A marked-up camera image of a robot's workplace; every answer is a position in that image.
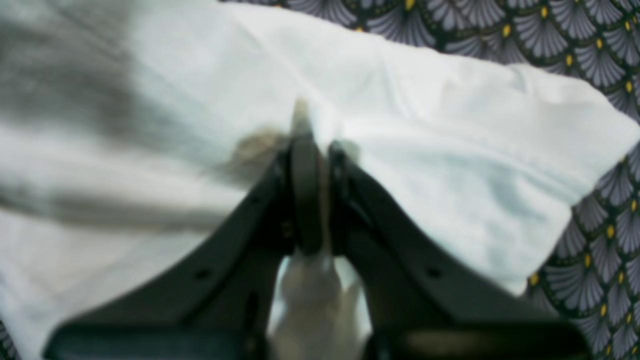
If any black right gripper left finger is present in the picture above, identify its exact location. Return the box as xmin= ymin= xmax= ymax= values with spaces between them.
xmin=44 ymin=135 xmax=323 ymax=360

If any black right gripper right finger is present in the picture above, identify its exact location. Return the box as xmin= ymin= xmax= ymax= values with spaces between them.
xmin=328 ymin=142 xmax=593 ymax=360

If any white T-shirt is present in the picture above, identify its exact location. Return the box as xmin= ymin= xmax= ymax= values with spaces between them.
xmin=0 ymin=0 xmax=640 ymax=360

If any fan patterned table cloth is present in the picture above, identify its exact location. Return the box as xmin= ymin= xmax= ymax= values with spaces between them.
xmin=214 ymin=0 xmax=639 ymax=360

